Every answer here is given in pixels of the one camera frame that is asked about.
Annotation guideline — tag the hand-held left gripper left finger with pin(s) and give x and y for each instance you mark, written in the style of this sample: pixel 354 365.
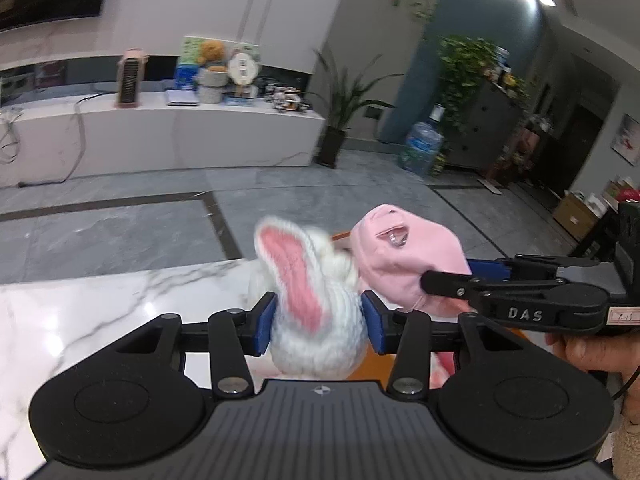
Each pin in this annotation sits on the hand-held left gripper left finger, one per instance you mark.
pixel 265 325

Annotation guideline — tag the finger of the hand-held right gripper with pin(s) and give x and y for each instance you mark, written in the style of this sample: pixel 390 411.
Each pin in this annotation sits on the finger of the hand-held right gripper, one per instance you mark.
pixel 487 268
pixel 450 285

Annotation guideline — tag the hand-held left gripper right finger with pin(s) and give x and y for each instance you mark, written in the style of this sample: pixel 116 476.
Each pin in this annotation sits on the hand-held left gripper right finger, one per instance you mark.
pixel 375 327

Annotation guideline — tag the orange cardboard box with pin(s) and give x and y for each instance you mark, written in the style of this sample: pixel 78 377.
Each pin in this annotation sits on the orange cardboard box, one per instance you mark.
pixel 372 367

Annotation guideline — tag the crochet rabbit with flowers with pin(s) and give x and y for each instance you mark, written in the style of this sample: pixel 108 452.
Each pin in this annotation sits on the crochet rabbit with flowers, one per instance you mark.
pixel 315 330

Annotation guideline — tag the pink fabric pouch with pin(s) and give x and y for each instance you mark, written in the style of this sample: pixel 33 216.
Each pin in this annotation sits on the pink fabric pouch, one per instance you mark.
pixel 400 255

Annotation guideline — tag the person's right hand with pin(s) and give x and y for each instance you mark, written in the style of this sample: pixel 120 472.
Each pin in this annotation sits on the person's right hand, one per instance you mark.
pixel 585 355

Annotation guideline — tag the brown cardboard carton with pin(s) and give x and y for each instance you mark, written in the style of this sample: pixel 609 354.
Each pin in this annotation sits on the brown cardboard carton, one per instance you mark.
pixel 580 217

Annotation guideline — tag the blue water jug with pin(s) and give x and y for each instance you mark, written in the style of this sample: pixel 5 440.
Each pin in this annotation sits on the blue water jug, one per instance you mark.
pixel 422 150

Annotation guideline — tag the dark grey cabinet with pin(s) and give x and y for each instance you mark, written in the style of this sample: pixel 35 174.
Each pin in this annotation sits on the dark grey cabinet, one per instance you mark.
pixel 487 130

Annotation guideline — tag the hanging green vine plant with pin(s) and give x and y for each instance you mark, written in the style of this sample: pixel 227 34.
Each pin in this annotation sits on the hanging green vine plant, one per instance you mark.
pixel 467 75

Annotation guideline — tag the white marble media console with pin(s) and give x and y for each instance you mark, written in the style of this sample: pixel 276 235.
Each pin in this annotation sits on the white marble media console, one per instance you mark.
pixel 175 135

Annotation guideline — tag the potted long-leaf plant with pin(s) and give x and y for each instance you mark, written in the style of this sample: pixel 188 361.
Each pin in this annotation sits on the potted long-leaf plant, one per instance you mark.
pixel 340 105

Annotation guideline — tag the black white toy pile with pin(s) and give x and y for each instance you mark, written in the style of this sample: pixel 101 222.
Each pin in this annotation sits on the black white toy pile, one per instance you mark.
pixel 287 100

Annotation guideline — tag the silver laptop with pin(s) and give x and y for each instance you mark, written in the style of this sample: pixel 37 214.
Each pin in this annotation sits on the silver laptop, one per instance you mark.
pixel 182 98

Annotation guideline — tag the white knitted pot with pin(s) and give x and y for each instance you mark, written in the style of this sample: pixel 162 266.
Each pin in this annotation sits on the white knitted pot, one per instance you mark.
pixel 212 87

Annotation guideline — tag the round paper fan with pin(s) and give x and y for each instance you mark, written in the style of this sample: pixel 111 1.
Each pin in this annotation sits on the round paper fan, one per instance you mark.
pixel 243 71

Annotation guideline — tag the brown teddy bear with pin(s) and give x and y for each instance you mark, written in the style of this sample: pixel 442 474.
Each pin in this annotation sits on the brown teddy bear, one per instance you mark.
pixel 211 55

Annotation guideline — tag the pink desktop heater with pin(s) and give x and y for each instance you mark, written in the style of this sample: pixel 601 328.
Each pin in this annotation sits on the pink desktop heater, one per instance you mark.
pixel 131 80

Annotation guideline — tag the framed wall picture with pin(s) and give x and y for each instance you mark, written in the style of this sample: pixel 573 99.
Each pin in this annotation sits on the framed wall picture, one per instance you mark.
pixel 627 140

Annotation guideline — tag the dark wall outlet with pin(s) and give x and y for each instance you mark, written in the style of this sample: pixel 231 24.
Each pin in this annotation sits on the dark wall outlet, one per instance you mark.
pixel 373 112

